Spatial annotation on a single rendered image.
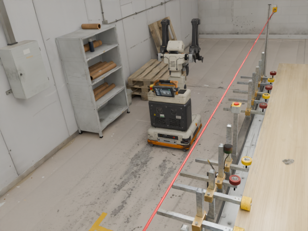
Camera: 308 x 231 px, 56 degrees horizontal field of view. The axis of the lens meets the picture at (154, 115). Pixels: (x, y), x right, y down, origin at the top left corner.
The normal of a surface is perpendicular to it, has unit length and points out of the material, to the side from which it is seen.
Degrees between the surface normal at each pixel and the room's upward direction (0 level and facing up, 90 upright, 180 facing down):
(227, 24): 90
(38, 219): 0
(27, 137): 90
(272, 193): 0
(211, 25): 90
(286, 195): 0
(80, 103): 90
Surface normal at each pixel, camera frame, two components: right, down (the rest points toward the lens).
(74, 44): -0.43, 0.46
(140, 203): -0.10, -0.88
